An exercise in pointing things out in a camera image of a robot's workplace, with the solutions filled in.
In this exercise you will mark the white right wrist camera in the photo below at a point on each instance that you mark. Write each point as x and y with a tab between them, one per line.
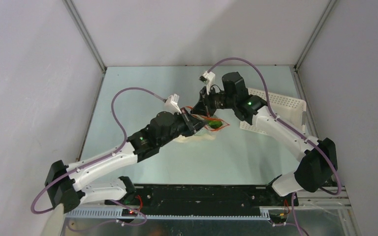
208	78

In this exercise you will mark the aluminium frame profile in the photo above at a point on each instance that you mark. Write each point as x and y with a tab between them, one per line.
323	200

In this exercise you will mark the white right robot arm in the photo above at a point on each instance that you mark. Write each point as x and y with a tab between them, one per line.
317	158

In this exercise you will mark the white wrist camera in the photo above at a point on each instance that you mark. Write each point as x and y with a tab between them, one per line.
171	104
208	78

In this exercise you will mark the white cauliflower toy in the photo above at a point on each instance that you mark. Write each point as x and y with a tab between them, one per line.
194	138

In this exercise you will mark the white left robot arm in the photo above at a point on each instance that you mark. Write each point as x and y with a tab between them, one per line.
75	184

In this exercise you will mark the green pepper toy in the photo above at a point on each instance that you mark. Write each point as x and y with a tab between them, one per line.
215	124

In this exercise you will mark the white perforated plastic basket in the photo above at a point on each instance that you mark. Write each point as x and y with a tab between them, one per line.
289	108

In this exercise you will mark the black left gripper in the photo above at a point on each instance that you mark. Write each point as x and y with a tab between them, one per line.
190	129

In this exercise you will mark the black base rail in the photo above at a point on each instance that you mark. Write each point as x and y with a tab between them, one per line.
204	200

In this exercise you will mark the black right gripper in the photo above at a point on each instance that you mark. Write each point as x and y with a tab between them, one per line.
201	104

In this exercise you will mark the clear zip bag orange zipper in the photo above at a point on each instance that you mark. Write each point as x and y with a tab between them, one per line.
207	129

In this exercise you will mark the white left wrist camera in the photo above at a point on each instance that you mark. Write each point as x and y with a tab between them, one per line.
171	104

